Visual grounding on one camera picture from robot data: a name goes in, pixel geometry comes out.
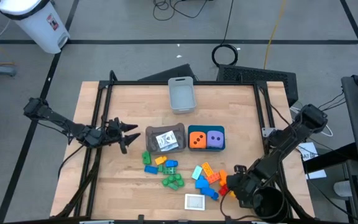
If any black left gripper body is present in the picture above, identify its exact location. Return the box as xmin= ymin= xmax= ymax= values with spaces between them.
xmin=103 ymin=117 xmax=128 ymax=155

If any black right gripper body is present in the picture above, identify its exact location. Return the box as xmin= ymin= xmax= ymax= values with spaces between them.
xmin=234 ymin=166 xmax=261 ymax=209

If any orange toy brick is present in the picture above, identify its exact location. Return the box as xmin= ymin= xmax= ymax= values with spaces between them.
xmin=218 ymin=169 xmax=229 ymax=187

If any orange studded brick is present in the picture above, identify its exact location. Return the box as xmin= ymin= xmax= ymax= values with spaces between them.
xmin=206 ymin=172 xmax=222 ymax=184

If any dark grey plastic bin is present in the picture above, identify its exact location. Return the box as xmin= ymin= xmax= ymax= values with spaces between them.
xmin=145 ymin=122 xmax=186 ymax=155

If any yellow-orange toy brick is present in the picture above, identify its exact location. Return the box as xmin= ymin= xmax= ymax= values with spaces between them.
xmin=201 ymin=161 xmax=214 ymax=177

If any blue curved toy brick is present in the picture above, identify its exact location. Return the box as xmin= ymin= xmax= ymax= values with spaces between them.
xmin=195 ymin=175 xmax=210 ymax=190

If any white printed card packet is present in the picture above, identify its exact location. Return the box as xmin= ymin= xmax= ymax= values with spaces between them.
xmin=155 ymin=130 xmax=177 ymax=147

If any mint toy brick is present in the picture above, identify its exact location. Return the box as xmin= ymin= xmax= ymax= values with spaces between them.
xmin=191 ymin=165 xmax=203 ymax=180

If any white framed card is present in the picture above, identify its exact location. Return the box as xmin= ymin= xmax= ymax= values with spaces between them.
xmin=184 ymin=193 xmax=206 ymax=212
xmin=161 ymin=143 xmax=180 ymax=152

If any purple foam die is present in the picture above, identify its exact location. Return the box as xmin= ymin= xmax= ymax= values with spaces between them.
xmin=206 ymin=130 xmax=225 ymax=149

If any orange foam die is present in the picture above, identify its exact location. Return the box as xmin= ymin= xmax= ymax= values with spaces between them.
xmin=188 ymin=131 xmax=207 ymax=149

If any green two-stud toy brick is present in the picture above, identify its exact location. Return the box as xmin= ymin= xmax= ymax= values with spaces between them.
xmin=173 ymin=173 xmax=185 ymax=187

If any black round cup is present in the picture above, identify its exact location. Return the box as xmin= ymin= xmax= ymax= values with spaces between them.
xmin=251 ymin=185 xmax=290 ymax=223

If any teal plastic bin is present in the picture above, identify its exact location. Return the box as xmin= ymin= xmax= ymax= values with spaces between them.
xmin=187 ymin=124 xmax=226 ymax=152

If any light grey plastic bin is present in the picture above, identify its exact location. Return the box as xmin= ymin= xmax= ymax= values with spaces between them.
xmin=167 ymin=76 xmax=197 ymax=115

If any black slanted panel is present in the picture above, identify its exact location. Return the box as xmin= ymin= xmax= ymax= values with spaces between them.
xmin=138 ymin=63 xmax=200 ymax=82

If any white printed paper sheet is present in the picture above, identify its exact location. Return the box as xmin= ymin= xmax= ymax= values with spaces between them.
xmin=297 ymin=142 xmax=319 ymax=162

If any black desk beam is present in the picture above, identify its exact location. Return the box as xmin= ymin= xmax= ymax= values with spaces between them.
xmin=303 ymin=142 xmax=358 ymax=175

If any grey computer mouse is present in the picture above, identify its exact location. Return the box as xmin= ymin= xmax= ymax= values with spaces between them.
xmin=333 ymin=180 xmax=354 ymax=197

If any black perforated computer case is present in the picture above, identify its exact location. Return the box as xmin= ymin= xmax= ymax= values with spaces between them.
xmin=216 ymin=64 xmax=299 ymax=107

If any white pedal trash can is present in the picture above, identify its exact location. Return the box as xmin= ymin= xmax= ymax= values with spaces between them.
xmin=0 ymin=0 xmax=71 ymax=55

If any black metal table frame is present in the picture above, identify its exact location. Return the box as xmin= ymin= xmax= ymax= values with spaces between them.
xmin=53 ymin=70 xmax=314 ymax=222

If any black tangled floor cable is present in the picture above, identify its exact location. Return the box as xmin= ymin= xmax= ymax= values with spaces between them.
xmin=152 ymin=0 xmax=209 ymax=22

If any black coiled cable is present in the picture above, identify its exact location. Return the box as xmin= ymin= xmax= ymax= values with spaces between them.
xmin=211 ymin=0 xmax=239 ymax=67

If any yellow floor cable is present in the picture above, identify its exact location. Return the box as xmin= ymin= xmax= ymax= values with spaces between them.
xmin=263 ymin=0 xmax=287 ymax=70

